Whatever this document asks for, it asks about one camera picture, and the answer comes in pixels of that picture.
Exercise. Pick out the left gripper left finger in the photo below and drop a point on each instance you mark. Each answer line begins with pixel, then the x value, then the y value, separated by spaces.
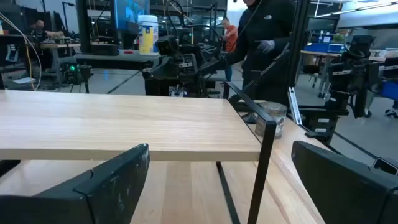
pixel 102 193

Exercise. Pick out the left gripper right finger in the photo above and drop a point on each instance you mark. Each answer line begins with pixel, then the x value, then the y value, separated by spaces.
pixel 342 193

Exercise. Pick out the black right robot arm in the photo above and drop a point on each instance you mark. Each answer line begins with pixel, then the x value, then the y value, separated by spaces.
pixel 186 71

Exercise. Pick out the black background robot arm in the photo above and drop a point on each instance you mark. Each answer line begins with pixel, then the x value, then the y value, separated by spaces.
pixel 351 77

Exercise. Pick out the clear silver glass candle jar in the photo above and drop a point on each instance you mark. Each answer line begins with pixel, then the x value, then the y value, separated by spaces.
pixel 275 118

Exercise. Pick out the black device green light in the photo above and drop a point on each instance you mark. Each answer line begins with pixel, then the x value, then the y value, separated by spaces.
pixel 74 73

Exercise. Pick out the grey desk cart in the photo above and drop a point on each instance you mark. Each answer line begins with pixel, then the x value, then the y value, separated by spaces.
pixel 109 60

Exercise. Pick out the wooden workbench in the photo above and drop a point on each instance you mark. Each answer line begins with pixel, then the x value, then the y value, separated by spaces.
pixel 59 45

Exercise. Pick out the small green plant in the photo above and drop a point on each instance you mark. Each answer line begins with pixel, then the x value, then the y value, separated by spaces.
pixel 338 38

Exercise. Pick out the person's hand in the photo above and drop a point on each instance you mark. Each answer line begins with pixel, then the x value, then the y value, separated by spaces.
pixel 265 46

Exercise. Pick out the white yellow wipes canister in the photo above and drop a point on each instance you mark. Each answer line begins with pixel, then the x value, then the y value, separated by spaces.
pixel 148 34

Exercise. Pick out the black pillar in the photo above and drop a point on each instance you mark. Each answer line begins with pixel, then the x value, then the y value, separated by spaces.
pixel 83 25

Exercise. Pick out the person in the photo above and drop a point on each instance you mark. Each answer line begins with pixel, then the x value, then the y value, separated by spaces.
pixel 39 25
pixel 267 28
pixel 231 37

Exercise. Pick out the black monitor blue screen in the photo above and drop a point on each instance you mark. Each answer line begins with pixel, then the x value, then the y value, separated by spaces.
pixel 130 14

